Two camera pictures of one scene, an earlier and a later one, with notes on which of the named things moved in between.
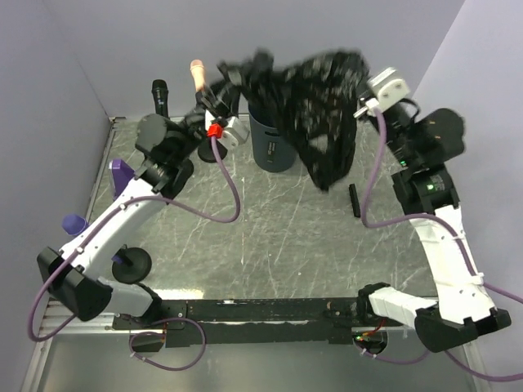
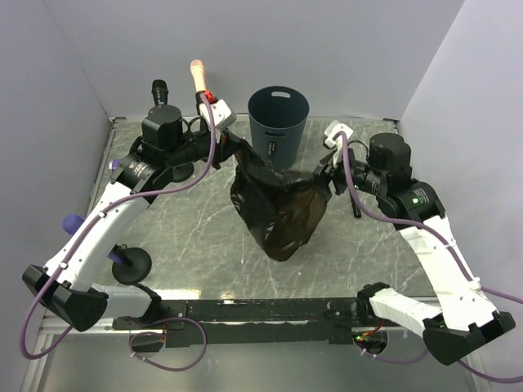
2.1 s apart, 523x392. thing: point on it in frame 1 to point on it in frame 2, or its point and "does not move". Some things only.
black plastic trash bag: (316, 95) to (283, 209)
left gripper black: (221, 100) to (226, 144)
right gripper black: (363, 102) to (324, 175)
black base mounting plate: (256, 322) does not move
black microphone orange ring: (160, 93) does not move
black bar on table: (355, 204) does not move
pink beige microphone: (198, 70) does not move
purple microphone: (73, 224) does not move
